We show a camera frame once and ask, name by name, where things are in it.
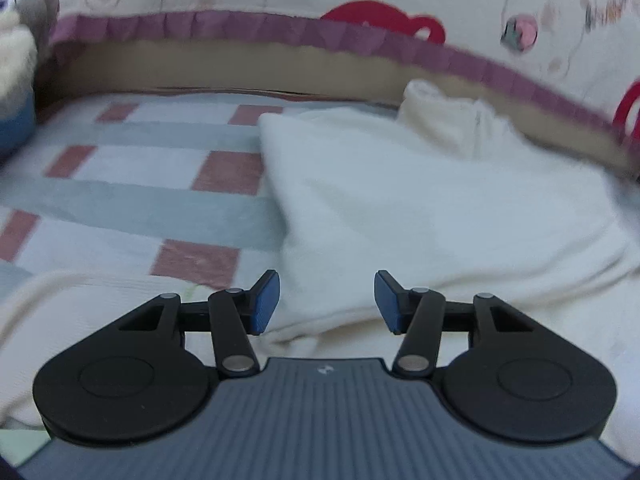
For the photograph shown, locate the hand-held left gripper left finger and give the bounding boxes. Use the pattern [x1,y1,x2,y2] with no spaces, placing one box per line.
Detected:
[117,269,281,379]

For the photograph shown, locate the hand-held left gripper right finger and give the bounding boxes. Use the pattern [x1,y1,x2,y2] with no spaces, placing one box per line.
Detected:
[374,269,537,380]

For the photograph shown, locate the white garment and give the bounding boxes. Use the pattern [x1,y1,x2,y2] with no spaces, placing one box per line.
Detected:
[0,80,640,461]

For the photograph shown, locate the beige bed headboard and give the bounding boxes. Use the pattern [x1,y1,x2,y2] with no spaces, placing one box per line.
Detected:
[35,40,640,181]

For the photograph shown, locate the checked bed sheet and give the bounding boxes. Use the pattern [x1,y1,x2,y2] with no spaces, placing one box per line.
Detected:
[0,92,401,311]

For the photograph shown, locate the grey plush rabbit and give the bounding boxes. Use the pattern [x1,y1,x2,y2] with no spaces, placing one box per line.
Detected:
[0,0,51,156]

